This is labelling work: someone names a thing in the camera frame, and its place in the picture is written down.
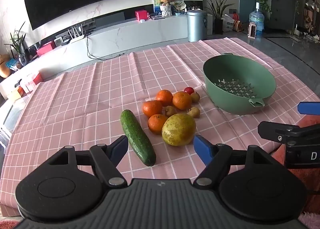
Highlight long red box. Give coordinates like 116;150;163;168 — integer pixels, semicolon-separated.
36;41;56;56

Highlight pink fuzzy rug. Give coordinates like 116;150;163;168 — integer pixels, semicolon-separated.
269;115;320;229

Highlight long-leaf plant in black pot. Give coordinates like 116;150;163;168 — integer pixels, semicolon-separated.
196;0;238;35

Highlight orange tangerine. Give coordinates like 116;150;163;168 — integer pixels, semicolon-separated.
142;100;163;118
155;89;173;107
172;91;192;111
148;114;168;135

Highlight black power cable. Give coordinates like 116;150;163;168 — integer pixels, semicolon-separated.
86;32;125;60

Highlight teddy bear in white pot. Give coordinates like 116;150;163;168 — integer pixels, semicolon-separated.
156;0;173;17

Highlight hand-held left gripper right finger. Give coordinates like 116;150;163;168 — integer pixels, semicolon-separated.
193;135;273;187

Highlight small red box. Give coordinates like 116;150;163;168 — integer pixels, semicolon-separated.
135;10;149;21

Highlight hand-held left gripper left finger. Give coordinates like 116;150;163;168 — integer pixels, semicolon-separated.
47;135;129;187

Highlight round painted hand fan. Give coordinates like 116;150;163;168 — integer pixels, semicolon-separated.
170;0;186;11

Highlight green colander bowl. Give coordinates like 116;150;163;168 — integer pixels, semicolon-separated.
202;53;277;115

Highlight white marble television cabinet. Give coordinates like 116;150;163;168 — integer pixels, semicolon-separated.
0;15;191;100

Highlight green cucumber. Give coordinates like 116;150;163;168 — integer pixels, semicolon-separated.
120;109;157;167

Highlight blue water dispenser bottle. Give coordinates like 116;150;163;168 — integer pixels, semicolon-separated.
249;2;265;36

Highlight green plant in glass vase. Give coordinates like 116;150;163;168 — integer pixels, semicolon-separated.
4;21;28;67

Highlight small white space heater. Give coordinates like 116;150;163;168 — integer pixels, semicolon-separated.
247;21;258;38

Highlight grey drawer cabinet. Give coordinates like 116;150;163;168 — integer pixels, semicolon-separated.
264;0;301;31

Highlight white plastic bag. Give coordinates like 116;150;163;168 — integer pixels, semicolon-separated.
221;14;236;32

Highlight yellow-green pear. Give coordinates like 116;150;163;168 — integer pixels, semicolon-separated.
161;113;196;147

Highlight silver round trash can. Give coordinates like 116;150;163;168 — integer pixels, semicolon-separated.
186;9;208;42

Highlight red and white boxes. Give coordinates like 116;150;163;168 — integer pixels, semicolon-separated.
15;71;43;98

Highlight pink checked tablecloth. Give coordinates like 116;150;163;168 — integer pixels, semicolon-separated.
0;37;320;217

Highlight white wifi router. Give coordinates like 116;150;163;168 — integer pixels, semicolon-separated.
67;25;88;44

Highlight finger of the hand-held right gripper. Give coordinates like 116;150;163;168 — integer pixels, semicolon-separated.
257;121;320;145
297;102;320;116

